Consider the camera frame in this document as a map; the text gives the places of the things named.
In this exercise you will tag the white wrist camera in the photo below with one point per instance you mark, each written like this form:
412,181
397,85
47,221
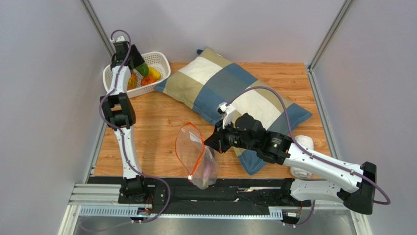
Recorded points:
119,39
226,110

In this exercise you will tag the fake pineapple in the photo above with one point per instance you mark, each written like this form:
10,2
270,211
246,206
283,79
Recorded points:
133,82

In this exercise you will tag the fake mango green orange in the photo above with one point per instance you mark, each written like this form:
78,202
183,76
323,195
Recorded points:
142,69

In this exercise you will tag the blue beige checked pillow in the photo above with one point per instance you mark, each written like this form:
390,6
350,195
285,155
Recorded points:
210,79

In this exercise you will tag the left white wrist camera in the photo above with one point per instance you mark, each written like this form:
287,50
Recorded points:
119,39

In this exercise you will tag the yellow fake corn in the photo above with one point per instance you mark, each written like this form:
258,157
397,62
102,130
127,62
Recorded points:
154,73

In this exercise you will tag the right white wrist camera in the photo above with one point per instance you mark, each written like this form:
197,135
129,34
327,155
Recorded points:
226,110

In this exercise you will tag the purple fake eggplant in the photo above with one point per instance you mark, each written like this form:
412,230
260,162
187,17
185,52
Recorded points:
207,178

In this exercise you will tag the clear orange zip bag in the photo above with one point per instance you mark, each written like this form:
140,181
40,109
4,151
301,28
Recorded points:
192,154

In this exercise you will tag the orange fake pumpkin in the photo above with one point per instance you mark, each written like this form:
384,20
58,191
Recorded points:
146,80

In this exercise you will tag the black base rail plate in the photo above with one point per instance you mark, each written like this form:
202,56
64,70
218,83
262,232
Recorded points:
226,198

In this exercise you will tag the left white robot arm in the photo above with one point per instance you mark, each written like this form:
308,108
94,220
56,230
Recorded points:
117,111

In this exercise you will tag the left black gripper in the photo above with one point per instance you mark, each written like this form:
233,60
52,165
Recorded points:
139,58

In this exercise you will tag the white plastic basket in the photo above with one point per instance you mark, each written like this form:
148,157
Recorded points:
159,68

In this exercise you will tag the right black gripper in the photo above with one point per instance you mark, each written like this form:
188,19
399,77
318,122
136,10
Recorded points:
220,140

